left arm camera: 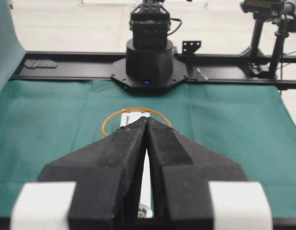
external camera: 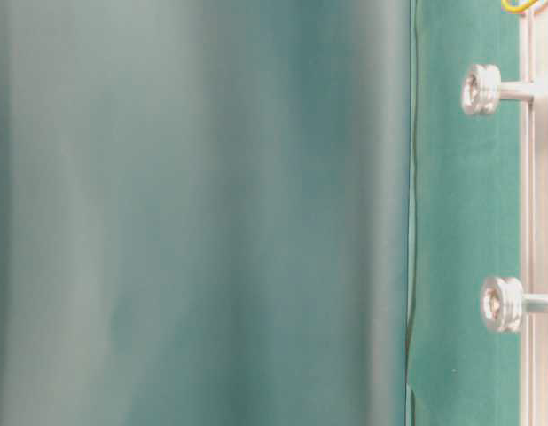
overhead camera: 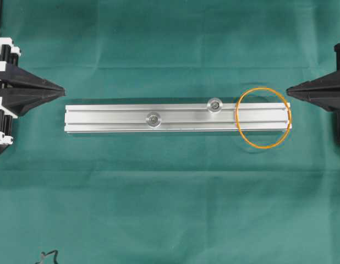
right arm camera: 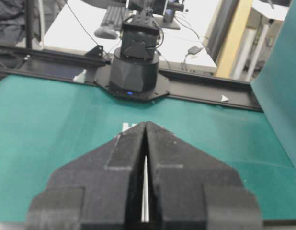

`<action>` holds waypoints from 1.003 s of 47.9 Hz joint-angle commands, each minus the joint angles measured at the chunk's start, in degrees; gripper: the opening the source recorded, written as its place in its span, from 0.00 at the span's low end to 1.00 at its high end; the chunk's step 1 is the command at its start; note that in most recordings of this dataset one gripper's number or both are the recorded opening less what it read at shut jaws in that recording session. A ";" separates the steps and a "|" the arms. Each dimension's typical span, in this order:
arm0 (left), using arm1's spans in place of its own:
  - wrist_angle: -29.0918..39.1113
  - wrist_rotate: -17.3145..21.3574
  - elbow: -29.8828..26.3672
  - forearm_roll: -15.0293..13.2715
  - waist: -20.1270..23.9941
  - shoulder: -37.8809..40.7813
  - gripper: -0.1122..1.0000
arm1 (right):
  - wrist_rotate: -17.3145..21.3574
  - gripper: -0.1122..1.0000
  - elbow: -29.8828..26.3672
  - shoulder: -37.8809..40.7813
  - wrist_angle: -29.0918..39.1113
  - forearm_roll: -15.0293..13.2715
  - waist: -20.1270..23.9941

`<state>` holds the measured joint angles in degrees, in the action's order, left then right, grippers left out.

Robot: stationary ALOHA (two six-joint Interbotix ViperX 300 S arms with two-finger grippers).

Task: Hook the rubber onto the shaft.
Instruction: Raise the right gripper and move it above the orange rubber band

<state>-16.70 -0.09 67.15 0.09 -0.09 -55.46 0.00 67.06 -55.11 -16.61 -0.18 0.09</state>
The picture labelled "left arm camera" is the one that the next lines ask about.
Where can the black corner bracket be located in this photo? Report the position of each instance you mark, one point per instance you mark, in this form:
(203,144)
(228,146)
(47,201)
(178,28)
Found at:
(190,47)

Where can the aluminium extrusion rail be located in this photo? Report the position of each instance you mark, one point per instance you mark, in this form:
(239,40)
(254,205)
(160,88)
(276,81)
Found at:
(132,116)

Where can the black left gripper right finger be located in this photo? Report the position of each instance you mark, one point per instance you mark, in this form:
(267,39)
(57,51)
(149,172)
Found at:
(181,169)

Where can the black camera stand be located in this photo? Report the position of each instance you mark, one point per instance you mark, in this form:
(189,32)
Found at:
(274,21)

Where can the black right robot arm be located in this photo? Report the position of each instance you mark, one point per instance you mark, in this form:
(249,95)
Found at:
(149,64)

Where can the green table cloth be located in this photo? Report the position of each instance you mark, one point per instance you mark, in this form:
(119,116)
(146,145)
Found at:
(44,120)

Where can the orange rubber band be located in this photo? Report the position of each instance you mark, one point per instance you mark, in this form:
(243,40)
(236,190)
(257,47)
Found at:
(132,110)

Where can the black table frame rail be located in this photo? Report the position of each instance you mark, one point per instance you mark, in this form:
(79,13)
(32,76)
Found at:
(187,68)

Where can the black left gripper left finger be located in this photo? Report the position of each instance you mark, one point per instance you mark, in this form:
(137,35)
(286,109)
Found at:
(108,175)

